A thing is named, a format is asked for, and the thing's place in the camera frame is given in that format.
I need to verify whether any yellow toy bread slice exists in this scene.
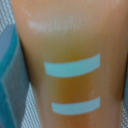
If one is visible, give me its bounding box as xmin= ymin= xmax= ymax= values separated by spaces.
xmin=11 ymin=0 xmax=128 ymax=128

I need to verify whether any teal padded gripper finger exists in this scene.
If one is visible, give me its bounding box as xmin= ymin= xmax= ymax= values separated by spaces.
xmin=0 ymin=25 xmax=29 ymax=128

